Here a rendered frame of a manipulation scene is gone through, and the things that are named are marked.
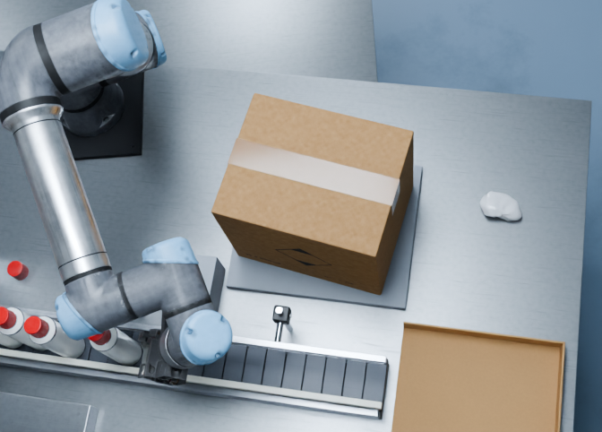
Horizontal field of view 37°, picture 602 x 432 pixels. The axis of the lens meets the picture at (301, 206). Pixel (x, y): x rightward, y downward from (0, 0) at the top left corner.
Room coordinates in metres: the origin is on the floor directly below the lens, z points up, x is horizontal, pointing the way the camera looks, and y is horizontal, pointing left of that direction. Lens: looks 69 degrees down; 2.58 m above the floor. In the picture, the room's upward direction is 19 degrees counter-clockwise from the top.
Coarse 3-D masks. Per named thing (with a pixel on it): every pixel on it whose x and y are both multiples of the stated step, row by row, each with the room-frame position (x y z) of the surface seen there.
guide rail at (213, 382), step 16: (0, 352) 0.54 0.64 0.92; (16, 352) 0.53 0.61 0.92; (96, 368) 0.45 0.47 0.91; (112, 368) 0.44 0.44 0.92; (128, 368) 0.43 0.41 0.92; (208, 384) 0.35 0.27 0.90; (224, 384) 0.34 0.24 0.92; (240, 384) 0.33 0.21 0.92; (256, 384) 0.32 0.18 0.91; (320, 400) 0.26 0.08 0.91; (336, 400) 0.25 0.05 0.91; (352, 400) 0.24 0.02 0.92
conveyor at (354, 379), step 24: (96, 360) 0.47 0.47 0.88; (216, 360) 0.40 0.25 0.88; (240, 360) 0.38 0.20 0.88; (264, 360) 0.37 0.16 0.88; (288, 360) 0.35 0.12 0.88; (312, 360) 0.34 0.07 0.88; (336, 360) 0.32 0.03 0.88; (264, 384) 0.32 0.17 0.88; (288, 384) 0.31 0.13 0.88; (312, 384) 0.30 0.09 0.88; (336, 384) 0.28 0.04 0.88; (360, 384) 0.27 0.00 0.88
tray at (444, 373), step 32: (416, 352) 0.30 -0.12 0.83; (448, 352) 0.28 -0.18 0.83; (480, 352) 0.26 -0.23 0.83; (512, 352) 0.24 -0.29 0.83; (544, 352) 0.22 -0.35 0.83; (416, 384) 0.24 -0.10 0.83; (448, 384) 0.22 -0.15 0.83; (480, 384) 0.20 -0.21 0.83; (512, 384) 0.18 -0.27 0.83; (544, 384) 0.16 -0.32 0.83; (416, 416) 0.19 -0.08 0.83; (448, 416) 0.17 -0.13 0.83; (480, 416) 0.15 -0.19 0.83; (512, 416) 0.13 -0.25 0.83; (544, 416) 0.11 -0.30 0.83
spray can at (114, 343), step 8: (112, 328) 0.48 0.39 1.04; (96, 336) 0.46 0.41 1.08; (104, 336) 0.46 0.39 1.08; (112, 336) 0.46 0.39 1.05; (120, 336) 0.46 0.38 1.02; (128, 336) 0.48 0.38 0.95; (96, 344) 0.46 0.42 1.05; (104, 344) 0.45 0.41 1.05; (112, 344) 0.45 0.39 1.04; (120, 344) 0.45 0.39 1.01; (128, 344) 0.46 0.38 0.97; (136, 344) 0.47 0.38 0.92; (104, 352) 0.44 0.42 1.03; (112, 352) 0.44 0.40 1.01; (120, 352) 0.44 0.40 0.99; (128, 352) 0.45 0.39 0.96; (136, 352) 0.45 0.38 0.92; (120, 360) 0.44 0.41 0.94; (128, 360) 0.44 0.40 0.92; (136, 360) 0.45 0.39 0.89
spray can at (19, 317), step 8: (0, 312) 0.56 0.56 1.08; (8, 312) 0.55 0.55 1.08; (16, 312) 0.56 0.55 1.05; (0, 320) 0.54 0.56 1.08; (8, 320) 0.54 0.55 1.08; (16, 320) 0.55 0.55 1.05; (24, 320) 0.55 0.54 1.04; (0, 328) 0.54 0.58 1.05; (8, 328) 0.53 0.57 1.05; (16, 328) 0.53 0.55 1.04; (8, 336) 0.53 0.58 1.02; (16, 336) 0.53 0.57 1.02; (24, 336) 0.53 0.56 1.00; (32, 344) 0.53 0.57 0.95
